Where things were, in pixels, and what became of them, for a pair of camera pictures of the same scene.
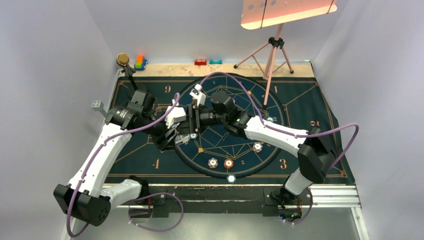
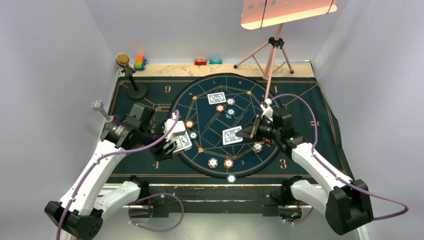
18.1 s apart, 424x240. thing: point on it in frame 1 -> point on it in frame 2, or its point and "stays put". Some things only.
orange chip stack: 228,163 stays put
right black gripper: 194,115 -> 251,131
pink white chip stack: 213,163 stays put
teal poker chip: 231,178 stays put
